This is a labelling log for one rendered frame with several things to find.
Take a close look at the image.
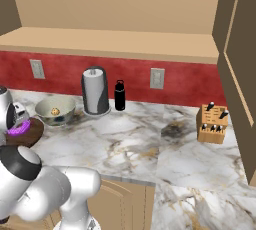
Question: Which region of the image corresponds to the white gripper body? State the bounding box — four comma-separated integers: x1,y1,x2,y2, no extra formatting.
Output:
14,108,32,128

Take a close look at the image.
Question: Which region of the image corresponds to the purple donut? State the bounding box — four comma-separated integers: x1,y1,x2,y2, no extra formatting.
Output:
7,119,33,137

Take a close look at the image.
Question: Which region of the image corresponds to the dark brown bowl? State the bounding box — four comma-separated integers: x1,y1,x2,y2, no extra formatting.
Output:
4,117,46,149

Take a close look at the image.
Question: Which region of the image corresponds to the pale green bowl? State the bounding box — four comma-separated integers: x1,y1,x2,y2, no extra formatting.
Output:
34,95,77,127

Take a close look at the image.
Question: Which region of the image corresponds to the white paper towel roll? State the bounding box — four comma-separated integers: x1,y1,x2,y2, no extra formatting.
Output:
82,68,102,114

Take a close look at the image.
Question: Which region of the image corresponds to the dark grey paper towel holder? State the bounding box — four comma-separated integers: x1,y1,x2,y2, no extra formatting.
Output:
81,65,112,117

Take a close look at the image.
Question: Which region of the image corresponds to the black bottle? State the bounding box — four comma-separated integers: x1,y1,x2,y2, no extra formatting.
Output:
114,79,127,112

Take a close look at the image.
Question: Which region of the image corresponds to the brown open cupboard door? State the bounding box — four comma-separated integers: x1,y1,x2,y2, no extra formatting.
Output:
211,0,256,188
0,0,23,37

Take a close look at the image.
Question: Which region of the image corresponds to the tan base cupboard door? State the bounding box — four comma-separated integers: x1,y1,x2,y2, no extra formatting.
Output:
87,178,156,230

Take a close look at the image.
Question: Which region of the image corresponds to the wooden knife block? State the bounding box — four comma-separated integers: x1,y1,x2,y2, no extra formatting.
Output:
196,103,230,145

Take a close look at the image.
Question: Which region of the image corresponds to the grey wall outlet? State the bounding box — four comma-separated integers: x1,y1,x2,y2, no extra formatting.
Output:
149,67,166,90
29,59,46,80

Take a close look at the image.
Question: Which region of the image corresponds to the tan open wall cupboard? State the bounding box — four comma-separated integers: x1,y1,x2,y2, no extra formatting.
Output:
0,0,238,65

